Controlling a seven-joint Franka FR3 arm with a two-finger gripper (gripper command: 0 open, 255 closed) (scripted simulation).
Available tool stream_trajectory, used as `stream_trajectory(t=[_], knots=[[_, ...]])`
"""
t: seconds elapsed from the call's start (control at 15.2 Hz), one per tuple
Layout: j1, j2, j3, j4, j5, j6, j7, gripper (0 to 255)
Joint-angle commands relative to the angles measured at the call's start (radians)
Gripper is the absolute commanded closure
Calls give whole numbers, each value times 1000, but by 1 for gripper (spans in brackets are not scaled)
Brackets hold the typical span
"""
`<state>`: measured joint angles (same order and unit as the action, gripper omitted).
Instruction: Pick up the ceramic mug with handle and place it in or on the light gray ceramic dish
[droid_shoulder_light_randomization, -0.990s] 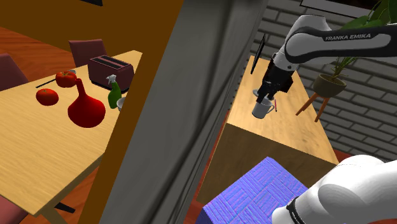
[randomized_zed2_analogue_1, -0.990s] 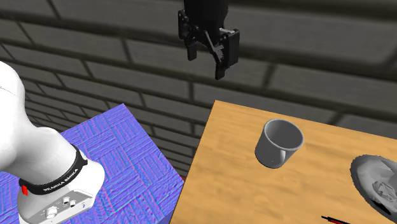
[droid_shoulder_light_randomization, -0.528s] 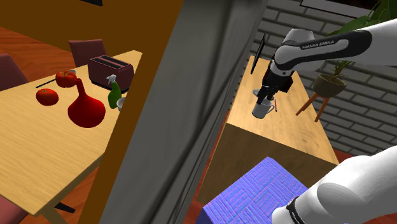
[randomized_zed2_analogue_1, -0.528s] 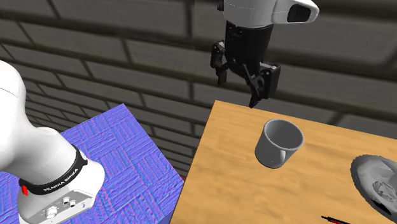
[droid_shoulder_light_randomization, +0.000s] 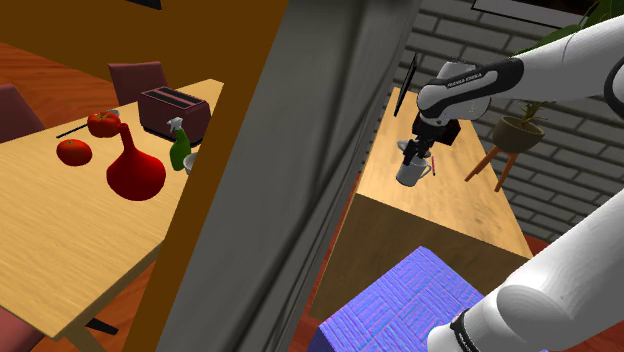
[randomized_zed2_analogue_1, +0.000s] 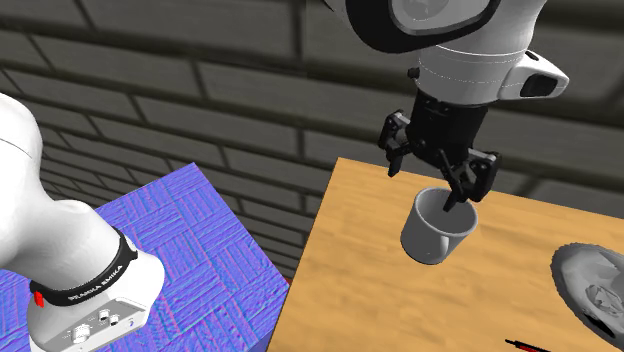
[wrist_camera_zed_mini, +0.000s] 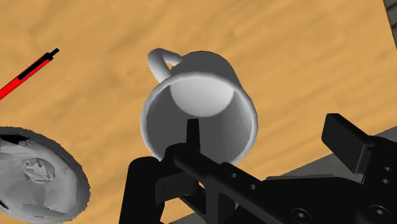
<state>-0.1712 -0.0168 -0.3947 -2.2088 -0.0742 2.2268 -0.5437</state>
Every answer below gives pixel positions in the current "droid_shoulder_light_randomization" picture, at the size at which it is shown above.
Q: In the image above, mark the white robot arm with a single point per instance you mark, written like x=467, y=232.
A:
x=551, y=63

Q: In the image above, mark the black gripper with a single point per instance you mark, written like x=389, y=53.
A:
x=428, y=129

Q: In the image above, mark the white mug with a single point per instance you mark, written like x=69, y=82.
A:
x=410, y=174

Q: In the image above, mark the dark red toaster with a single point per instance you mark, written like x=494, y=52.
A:
x=170, y=114

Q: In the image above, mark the black thin stick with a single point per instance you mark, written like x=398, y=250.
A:
x=72, y=131

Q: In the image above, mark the framed wall picture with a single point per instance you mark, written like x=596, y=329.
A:
x=526, y=12

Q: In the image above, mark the purple patterned robot stand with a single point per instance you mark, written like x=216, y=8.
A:
x=409, y=297

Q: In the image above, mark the grey bowl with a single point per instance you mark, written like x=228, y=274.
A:
x=190, y=163

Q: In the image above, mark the red long-necked vase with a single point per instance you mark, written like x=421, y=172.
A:
x=135, y=175

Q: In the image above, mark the dark red box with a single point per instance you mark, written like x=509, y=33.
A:
x=451, y=133

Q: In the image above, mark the black flat monitor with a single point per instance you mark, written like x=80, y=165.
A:
x=405, y=85

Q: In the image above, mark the grey curtain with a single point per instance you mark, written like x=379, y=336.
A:
x=292, y=170

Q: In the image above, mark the green spray bottle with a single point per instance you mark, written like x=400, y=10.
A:
x=179, y=153

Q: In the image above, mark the dark red chair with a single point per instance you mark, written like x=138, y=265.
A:
x=17, y=334
x=136, y=80
x=17, y=114

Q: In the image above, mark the wooden dining table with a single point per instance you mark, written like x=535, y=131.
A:
x=58, y=229

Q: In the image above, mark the red tomato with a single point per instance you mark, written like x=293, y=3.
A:
x=103, y=126
x=74, y=152

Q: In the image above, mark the pink pen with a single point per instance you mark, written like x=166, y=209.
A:
x=433, y=166

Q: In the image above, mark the wooden plant stool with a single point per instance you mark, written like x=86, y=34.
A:
x=504, y=166

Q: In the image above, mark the potted green plant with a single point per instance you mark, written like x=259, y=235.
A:
x=516, y=134

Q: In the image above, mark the wooden cabinet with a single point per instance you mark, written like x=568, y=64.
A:
x=438, y=209

